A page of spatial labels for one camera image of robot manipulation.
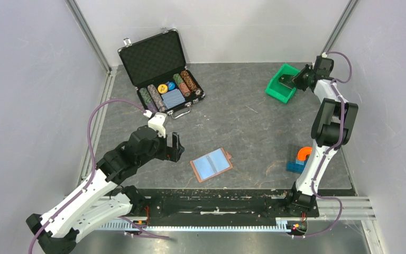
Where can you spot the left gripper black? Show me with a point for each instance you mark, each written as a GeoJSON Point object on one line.
{"type": "Point", "coordinates": [168, 153]}

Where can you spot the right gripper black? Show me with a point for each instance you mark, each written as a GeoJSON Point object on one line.
{"type": "Point", "coordinates": [297, 80]}

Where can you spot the tan leather card holder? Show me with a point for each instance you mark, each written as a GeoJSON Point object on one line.
{"type": "Point", "coordinates": [211, 164]}

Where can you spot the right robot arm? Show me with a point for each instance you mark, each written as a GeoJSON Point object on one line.
{"type": "Point", "coordinates": [331, 129]}

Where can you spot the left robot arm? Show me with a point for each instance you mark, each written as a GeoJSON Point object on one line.
{"type": "Point", "coordinates": [60, 229]}

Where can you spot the blue playing card deck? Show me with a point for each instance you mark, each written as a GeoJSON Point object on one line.
{"type": "Point", "coordinates": [173, 98]}

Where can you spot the green plastic bin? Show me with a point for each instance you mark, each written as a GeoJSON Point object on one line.
{"type": "Point", "coordinates": [277, 90]}

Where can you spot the green poker chip row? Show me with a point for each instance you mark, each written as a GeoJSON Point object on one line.
{"type": "Point", "coordinates": [147, 99]}

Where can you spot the purple poker chip row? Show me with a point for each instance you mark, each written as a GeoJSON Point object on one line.
{"type": "Point", "coordinates": [156, 98]}

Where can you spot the yellow dealer button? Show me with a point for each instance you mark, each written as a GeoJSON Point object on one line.
{"type": "Point", "coordinates": [162, 88]}

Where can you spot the blue dealer button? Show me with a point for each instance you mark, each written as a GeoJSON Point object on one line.
{"type": "Point", "coordinates": [171, 85]}

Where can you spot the green red chip row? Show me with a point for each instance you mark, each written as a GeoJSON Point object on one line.
{"type": "Point", "coordinates": [181, 85]}

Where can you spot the orange brown chip row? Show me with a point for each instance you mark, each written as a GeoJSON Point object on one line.
{"type": "Point", "coordinates": [190, 83]}

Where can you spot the black poker chip case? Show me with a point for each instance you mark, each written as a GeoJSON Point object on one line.
{"type": "Point", "coordinates": [155, 60]}

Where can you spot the colourful toy block set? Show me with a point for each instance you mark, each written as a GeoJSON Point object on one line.
{"type": "Point", "coordinates": [297, 158]}

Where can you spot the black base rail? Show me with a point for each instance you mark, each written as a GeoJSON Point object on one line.
{"type": "Point", "coordinates": [220, 208]}

